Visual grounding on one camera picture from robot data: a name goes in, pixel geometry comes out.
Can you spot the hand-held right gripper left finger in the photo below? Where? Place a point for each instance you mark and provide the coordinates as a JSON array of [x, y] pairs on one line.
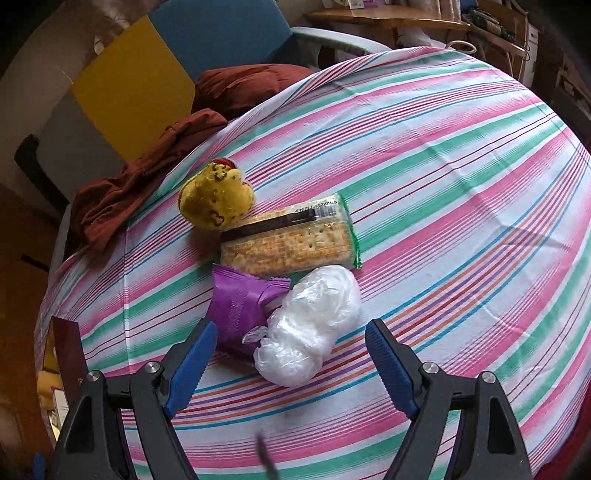
[[191, 369]]

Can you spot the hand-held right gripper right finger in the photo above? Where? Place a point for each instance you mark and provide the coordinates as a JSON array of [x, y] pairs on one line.
[[392, 367]]

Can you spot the purple snack packet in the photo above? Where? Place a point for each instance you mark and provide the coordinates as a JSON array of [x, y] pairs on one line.
[[240, 309]]

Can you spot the white plastic bag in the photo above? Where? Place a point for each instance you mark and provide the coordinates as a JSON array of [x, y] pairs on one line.
[[309, 325]]

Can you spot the gold metal tray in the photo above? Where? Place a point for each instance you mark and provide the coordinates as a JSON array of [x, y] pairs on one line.
[[69, 353]]

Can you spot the cracker packet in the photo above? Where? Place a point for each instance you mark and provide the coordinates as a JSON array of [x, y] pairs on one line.
[[291, 237]]

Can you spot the striped tablecloth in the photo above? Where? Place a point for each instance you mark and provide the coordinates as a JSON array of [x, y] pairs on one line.
[[438, 207]]

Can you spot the yellow muffin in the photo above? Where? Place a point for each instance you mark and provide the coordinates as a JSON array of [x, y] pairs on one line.
[[216, 196]]

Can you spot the maroon cloth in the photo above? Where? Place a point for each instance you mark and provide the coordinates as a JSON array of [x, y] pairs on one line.
[[157, 152]]

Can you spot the yellow chair back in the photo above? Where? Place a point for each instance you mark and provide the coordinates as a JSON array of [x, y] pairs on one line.
[[134, 90]]

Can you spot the wooden shelf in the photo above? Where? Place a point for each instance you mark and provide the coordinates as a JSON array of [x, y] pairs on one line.
[[392, 14]]

